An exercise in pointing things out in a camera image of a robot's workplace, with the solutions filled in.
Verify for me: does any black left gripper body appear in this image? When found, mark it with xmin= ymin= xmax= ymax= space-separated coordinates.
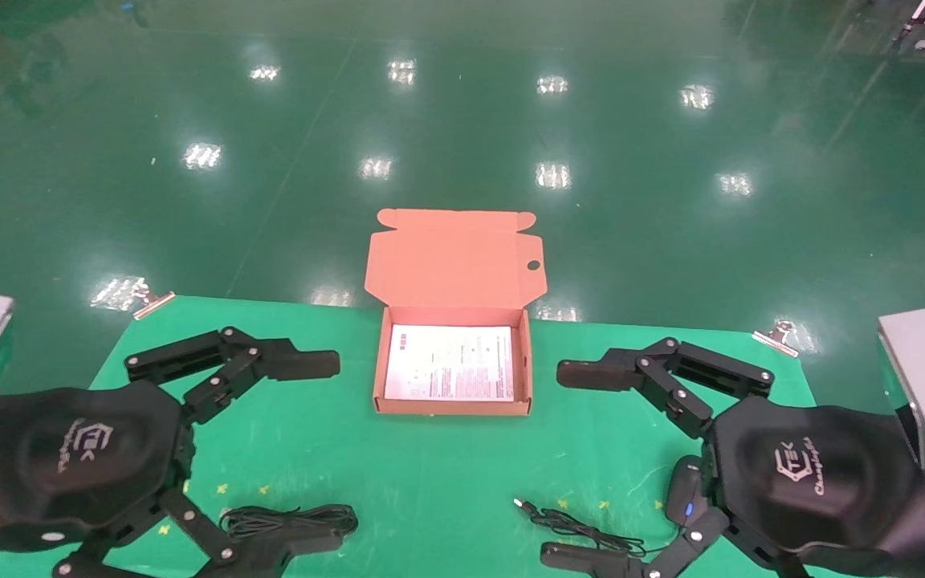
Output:
xmin=0 ymin=380 xmax=195 ymax=560

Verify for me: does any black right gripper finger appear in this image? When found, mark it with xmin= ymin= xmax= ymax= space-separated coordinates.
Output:
xmin=540 ymin=506 xmax=801 ymax=578
xmin=556 ymin=336 xmax=775 ymax=440

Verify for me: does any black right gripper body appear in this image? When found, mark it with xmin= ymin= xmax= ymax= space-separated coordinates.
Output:
xmin=702 ymin=397 xmax=925 ymax=578

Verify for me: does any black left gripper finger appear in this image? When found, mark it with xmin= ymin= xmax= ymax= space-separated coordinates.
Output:
xmin=53 ymin=488 xmax=351 ymax=578
xmin=124 ymin=326 xmax=341 ymax=426

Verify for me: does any black wired mouse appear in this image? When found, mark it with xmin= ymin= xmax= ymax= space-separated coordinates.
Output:
xmin=513 ymin=455 xmax=710 ymax=560

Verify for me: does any black data cable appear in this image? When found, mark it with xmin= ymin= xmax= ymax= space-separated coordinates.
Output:
xmin=219 ymin=503 xmax=360 ymax=555

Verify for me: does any orange cardboard box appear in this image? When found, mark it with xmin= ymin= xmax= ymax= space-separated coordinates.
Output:
xmin=364 ymin=208 xmax=548 ymax=417

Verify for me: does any silver binder clip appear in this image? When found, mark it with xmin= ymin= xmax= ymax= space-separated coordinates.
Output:
xmin=753 ymin=320 xmax=801 ymax=359
xmin=133 ymin=277 xmax=177 ymax=321

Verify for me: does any white printed paper sheet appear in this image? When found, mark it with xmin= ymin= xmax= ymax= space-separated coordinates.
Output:
xmin=385 ymin=324 xmax=515 ymax=401

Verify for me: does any green table mat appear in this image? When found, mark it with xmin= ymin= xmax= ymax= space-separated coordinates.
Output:
xmin=0 ymin=295 xmax=873 ymax=578

